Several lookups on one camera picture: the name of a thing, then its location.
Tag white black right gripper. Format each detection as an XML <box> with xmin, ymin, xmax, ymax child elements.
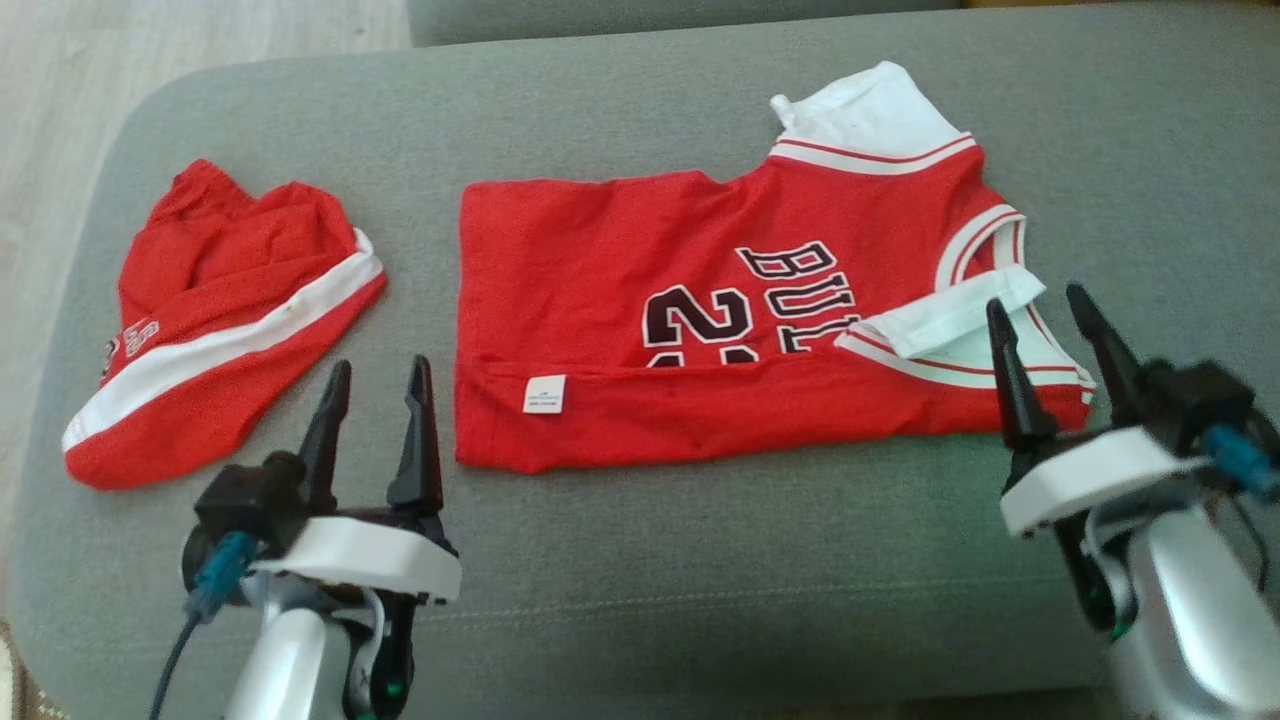
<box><xmin>987</xmin><ymin>283</ymin><xmax>1211</xmax><ymax>539</ymax></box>

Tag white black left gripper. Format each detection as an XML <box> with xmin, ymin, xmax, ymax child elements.
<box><xmin>250</xmin><ymin>355</ymin><xmax>461</xmax><ymax>606</ymax></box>

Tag red shorts with white stripe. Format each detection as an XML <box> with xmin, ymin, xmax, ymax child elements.
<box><xmin>62</xmin><ymin>158</ymin><xmax>388</xmax><ymax>491</ymax></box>

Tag red white basketball jersey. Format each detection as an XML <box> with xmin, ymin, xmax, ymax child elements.
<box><xmin>455</xmin><ymin>62</ymin><xmax>1096</xmax><ymax>473</ymax></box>

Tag grey fabric ottoman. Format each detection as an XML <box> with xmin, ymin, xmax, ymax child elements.
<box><xmin>0</xmin><ymin>0</ymin><xmax>1280</xmax><ymax>720</ymax></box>

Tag blue right camera connector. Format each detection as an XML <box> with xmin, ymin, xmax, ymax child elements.
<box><xmin>1203</xmin><ymin>425</ymin><xmax>1280</xmax><ymax>503</ymax></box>

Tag blue camera connector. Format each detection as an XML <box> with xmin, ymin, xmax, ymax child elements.
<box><xmin>183</xmin><ymin>530</ymin><xmax>261</xmax><ymax>623</ymax></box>
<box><xmin>1203</xmin><ymin>425</ymin><xmax>1280</xmax><ymax>503</ymax></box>

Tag blue left camera connector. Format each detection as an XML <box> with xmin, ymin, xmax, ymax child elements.
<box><xmin>183</xmin><ymin>530</ymin><xmax>261</xmax><ymax>623</ymax></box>

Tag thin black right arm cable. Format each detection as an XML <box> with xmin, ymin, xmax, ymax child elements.
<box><xmin>1225</xmin><ymin>490</ymin><xmax>1273</xmax><ymax>601</ymax></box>

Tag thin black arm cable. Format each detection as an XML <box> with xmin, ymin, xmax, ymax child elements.
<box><xmin>148</xmin><ymin>610</ymin><xmax>206</xmax><ymax>720</ymax></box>
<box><xmin>1225</xmin><ymin>490</ymin><xmax>1273</xmax><ymax>601</ymax></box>

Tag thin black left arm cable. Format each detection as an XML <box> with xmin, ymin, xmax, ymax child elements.
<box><xmin>148</xmin><ymin>610</ymin><xmax>206</xmax><ymax>720</ymax></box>

